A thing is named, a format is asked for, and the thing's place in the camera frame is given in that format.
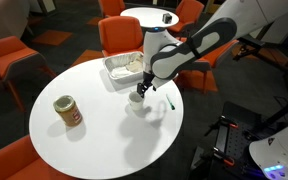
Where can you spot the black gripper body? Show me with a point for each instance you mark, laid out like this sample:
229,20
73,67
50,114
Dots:
147,81

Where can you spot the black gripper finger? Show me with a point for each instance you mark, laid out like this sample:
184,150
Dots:
143,91
140,88

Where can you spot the white mug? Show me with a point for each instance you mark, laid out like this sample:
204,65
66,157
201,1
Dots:
135,101

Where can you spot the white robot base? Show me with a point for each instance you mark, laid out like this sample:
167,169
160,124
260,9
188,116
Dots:
271,155

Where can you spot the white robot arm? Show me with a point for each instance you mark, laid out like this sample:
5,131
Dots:
165,56

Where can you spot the cloth in tray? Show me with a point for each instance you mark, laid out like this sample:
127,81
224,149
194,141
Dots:
132,67

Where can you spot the aluminium foil tray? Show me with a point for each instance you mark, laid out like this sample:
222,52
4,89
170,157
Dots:
115,61

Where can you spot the green marker pen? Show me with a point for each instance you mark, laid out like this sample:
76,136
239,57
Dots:
170,103

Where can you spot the orange chair behind table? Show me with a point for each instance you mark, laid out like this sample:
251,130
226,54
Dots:
121,34

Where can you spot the orange chair at right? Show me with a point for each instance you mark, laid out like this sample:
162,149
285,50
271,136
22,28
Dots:
202,78

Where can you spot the white round background table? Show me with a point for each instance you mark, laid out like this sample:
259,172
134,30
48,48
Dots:
150,17

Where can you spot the small black box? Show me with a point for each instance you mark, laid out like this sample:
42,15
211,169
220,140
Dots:
167,18

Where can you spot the orange chair far left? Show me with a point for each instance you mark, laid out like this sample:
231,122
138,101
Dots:
111,7

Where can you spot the peanut butter jar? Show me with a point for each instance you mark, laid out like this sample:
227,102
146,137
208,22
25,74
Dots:
67,109

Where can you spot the orange chair far right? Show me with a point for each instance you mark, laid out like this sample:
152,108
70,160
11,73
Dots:
188,12

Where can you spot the upper orange black clamp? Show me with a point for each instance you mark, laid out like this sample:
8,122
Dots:
222,121

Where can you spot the orange black clamp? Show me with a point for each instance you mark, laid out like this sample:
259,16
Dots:
222,121
216,153

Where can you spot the lower orange black clamp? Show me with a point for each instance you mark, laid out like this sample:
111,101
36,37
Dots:
216,153

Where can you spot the black mounting plate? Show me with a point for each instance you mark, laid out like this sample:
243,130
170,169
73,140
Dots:
235,142

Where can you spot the orange chair at left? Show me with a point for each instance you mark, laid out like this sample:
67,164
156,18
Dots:
16,58

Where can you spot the orange chair front left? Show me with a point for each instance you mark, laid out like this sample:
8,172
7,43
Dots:
20,161

